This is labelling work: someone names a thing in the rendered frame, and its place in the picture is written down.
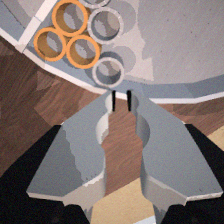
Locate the grey metal bushing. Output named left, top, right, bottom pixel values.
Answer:
left=87, top=7, right=124, bottom=45
left=92, top=51, right=124, bottom=88
left=78, top=0, right=111, bottom=9

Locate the bronze bushing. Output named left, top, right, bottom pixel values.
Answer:
left=66, top=31, right=102, bottom=69
left=52, top=0, right=91, bottom=37
left=34, top=25, right=72, bottom=61

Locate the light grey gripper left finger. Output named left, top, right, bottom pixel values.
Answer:
left=0, top=89, right=116, bottom=224

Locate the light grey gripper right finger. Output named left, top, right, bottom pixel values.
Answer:
left=127, top=89, right=224, bottom=224

